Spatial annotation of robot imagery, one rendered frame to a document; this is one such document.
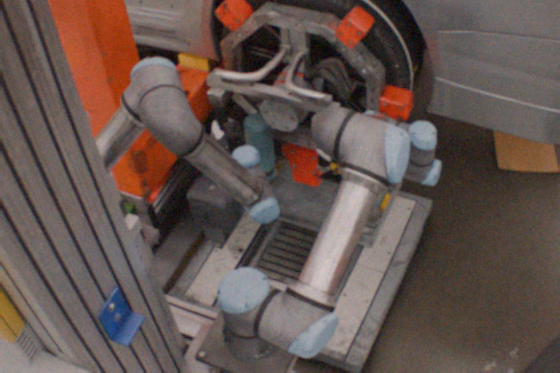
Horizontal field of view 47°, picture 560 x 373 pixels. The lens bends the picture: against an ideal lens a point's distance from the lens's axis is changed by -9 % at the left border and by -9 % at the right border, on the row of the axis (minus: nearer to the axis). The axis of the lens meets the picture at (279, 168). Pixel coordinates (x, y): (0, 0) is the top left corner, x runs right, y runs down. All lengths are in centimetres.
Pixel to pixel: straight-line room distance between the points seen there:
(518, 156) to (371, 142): 185
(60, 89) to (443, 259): 208
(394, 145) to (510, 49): 71
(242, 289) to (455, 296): 138
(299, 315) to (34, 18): 84
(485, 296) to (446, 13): 120
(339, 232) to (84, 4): 94
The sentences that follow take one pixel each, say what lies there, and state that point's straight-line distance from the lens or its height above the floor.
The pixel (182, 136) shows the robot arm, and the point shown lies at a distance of 155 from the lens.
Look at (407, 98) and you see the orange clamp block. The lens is 213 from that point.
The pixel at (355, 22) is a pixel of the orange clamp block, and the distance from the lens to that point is 199.
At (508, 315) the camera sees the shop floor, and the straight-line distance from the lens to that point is 273.
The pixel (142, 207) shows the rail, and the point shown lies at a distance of 267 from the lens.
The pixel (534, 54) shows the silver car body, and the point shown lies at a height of 109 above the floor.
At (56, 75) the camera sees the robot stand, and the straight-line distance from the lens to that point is 100.
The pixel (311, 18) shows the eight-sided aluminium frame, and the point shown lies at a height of 111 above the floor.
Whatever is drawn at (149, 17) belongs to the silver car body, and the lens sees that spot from 261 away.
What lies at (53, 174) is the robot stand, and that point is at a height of 160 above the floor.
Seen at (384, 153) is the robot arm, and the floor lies 124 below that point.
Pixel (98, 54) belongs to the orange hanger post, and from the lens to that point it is 201.
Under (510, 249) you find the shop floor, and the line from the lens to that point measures 291.
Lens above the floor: 229
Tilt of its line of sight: 47 degrees down
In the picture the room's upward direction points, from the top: 7 degrees counter-clockwise
